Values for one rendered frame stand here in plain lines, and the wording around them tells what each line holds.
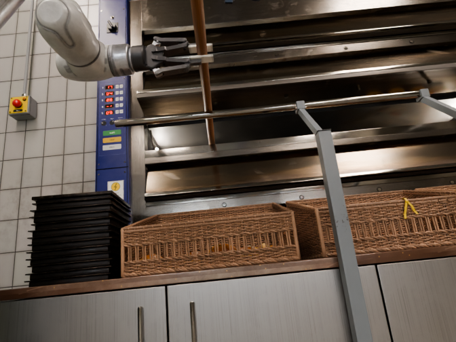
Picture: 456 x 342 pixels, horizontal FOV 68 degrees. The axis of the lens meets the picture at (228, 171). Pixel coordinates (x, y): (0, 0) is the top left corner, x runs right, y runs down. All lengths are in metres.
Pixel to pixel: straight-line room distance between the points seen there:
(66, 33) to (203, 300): 0.77
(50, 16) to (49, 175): 1.07
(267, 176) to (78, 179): 0.91
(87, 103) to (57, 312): 1.12
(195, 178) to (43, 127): 0.83
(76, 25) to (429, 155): 1.58
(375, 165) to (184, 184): 0.91
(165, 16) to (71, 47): 1.22
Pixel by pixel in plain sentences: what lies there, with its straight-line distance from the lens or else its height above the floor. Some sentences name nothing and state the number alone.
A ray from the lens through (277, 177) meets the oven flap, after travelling 1.62.
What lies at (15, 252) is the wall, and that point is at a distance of 1.86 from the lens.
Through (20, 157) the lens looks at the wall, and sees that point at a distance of 1.97.
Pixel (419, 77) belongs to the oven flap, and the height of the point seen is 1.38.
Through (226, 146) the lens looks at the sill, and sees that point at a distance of 1.67.
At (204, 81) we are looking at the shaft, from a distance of 1.16.
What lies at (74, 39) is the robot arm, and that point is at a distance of 0.94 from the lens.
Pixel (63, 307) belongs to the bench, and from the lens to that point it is 1.13.
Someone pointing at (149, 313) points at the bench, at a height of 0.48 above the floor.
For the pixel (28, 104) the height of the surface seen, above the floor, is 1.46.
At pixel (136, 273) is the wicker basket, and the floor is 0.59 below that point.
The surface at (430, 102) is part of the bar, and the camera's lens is 1.49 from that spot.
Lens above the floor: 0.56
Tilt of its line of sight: 17 degrees up
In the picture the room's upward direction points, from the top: 6 degrees counter-clockwise
